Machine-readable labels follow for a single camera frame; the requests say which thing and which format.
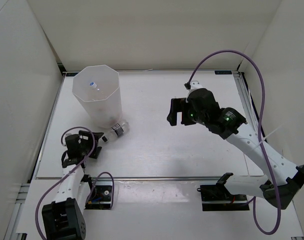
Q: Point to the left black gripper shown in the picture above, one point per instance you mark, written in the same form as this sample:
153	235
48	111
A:
89	140

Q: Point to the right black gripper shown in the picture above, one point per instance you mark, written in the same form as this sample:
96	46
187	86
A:
177	106

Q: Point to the black label plastic bottle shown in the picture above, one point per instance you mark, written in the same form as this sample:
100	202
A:
116	131

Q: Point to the clear unlabelled plastic bottle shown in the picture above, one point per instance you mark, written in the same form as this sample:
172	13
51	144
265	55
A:
94	88

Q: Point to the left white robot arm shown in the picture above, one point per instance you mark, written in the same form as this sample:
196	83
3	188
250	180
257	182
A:
63	217

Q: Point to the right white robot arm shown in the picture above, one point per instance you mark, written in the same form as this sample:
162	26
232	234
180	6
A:
281	179

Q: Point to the white octagonal plastic bin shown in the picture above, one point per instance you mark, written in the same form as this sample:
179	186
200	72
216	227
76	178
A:
104	109

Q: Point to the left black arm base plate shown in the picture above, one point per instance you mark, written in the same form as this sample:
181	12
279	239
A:
102	197

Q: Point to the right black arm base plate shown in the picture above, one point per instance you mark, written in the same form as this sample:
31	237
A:
215	199

